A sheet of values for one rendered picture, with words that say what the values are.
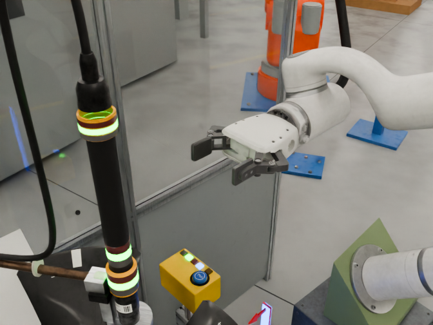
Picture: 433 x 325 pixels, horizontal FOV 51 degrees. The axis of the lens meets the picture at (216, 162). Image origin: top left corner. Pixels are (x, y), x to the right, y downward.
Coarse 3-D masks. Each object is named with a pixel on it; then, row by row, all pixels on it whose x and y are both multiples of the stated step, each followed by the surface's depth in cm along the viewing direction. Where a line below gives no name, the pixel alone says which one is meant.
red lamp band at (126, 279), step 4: (136, 268) 63; (136, 272) 63; (108, 276) 62; (128, 276) 62; (132, 276) 62; (112, 280) 62; (116, 280) 62; (120, 280) 62; (124, 280) 62; (128, 280) 62
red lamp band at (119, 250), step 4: (128, 244) 60; (108, 248) 60; (112, 248) 59; (116, 248) 59; (120, 248) 59; (124, 248) 60; (128, 248) 61; (112, 252) 60; (116, 252) 60; (120, 252) 60
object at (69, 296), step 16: (48, 256) 83; (64, 256) 83; (96, 256) 83; (32, 288) 83; (48, 288) 83; (64, 288) 82; (80, 288) 82; (32, 304) 83; (48, 304) 82; (64, 304) 82; (80, 304) 82; (96, 304) 81; (48, 320) 82; (64, 320) 82; (80, 320) 81; (96, 320) 81
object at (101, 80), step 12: (84, 60) 46; (96, 60) 47; (84, 72) 47; (96, 72) 47; (84, 84) 47; (96, 84) 47; (108, 84) 49; (84, 96) 47; (96, 96) 47; (108, 96) 49; (84, 108) 48; (96, 108) 48; (120, 300) 65; (132, 300) 65; (120, 312) 66; (132, 312) 67; (132, 324) 68
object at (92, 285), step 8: (88, 280) 65; (96, 280) 65; (104, 280) 65; (88, 288) 65; (96, 288) 65; (104, 288) 65; (88, 296) 65; (96, 296) 65; (104, 296) 65; (112, 296) 67; (104, 304) 66; (112, 304) 67; (144, 304) 72; (104, 312) 67; (112, 312) 67; (144, 312) 70; (104, 320) 69; (112, 320) 68; (144, 320) 69; (152, 320) 70
